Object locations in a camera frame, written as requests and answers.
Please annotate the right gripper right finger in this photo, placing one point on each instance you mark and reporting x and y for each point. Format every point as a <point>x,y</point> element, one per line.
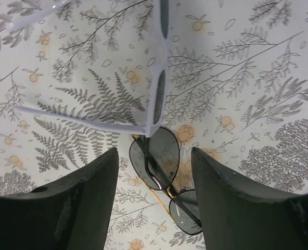
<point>237,212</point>

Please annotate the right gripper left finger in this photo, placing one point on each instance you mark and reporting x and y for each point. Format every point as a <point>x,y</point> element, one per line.
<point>72,212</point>

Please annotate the black aviator sunglasses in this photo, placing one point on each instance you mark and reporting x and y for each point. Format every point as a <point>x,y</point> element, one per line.
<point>156,161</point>

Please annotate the white frame sunglasses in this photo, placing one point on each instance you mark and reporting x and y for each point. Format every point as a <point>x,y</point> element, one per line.
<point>158,87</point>

